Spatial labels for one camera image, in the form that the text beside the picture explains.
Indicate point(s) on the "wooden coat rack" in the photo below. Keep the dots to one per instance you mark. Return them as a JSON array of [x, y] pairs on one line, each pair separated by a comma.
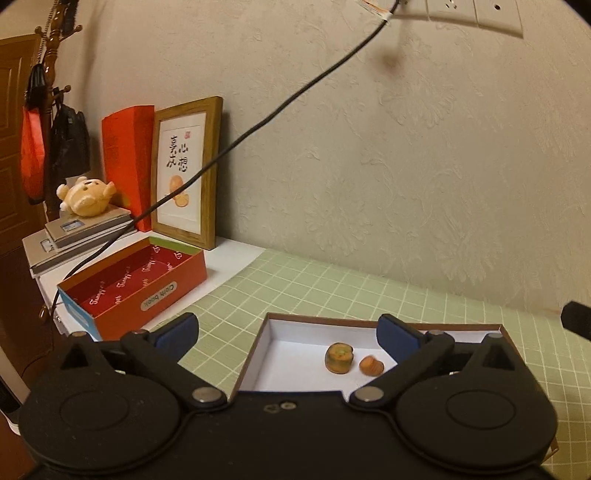
[[56, 27]]

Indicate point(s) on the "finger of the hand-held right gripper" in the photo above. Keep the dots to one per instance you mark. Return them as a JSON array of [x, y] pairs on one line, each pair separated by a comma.
[[579, 321]]

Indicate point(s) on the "red paper bag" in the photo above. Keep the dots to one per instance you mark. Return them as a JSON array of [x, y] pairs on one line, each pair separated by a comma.
[[127, 157]]

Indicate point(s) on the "dark cloth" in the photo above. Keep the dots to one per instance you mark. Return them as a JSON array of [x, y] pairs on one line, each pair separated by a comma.
[[70, 14]]

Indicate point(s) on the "large carrot chunk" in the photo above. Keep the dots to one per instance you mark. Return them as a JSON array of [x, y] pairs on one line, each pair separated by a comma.
[[338, 362]]

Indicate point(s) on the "large silver digital scale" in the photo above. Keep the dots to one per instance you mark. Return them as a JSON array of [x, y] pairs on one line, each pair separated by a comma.
[[41, 258]]

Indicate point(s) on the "small silver digital scale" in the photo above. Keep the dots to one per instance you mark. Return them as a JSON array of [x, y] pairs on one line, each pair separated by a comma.
[[92, 226]]

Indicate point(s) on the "wooden picture frame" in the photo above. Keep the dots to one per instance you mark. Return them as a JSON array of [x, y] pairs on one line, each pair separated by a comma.
[[184, 217]]

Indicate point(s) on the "brown white-lined cardboard box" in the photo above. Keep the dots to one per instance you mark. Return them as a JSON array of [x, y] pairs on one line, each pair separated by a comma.
[[295, 350]]

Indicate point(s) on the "small carrot piece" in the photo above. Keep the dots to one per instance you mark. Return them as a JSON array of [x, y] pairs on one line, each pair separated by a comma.
[[371, 366]]

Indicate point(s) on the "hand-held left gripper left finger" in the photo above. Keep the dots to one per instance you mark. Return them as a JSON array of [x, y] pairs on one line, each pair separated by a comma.
[[178, 336]]

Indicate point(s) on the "brown wooden door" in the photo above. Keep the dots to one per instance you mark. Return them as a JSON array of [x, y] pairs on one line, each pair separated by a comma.
[[9, 115]]

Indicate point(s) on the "white wall socket panel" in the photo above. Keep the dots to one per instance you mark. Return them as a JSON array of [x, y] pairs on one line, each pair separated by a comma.
[[485, 11]]

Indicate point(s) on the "black hanging bag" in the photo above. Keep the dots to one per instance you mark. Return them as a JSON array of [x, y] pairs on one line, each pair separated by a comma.
[[69, 143]]

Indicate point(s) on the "yellow plush toy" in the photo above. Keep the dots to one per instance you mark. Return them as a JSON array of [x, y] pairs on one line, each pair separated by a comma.
[[87, 198]]

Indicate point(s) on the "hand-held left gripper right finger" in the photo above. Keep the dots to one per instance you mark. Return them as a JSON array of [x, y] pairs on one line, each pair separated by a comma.
[[396, 340]]

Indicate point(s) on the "red hanging bag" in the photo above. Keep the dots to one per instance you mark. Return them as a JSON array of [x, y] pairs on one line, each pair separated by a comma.
[[33, 147]]

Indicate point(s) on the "green checked tablecloth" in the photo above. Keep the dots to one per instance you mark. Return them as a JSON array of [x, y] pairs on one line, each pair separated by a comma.
[[323, 290]]

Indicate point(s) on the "red open cardboard box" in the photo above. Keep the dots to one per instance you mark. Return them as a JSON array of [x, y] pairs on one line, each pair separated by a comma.
[[111, 318]]

